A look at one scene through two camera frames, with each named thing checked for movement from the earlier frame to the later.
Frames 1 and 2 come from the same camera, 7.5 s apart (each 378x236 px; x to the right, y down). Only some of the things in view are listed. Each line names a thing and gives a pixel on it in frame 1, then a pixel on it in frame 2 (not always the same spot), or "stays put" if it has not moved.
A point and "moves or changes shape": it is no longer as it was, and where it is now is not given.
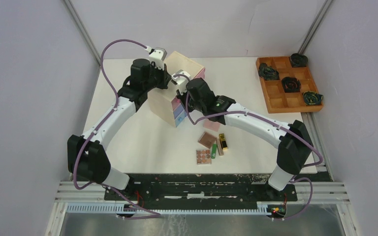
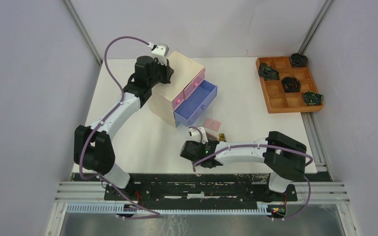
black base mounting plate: [138, 192] stays put
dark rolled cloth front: [311, 98] stays put
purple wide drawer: [177, 111] moves or changes shape
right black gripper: [182, 97] to [197, 143]
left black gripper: [165, 76] stays put
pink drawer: [175, 102] stays put
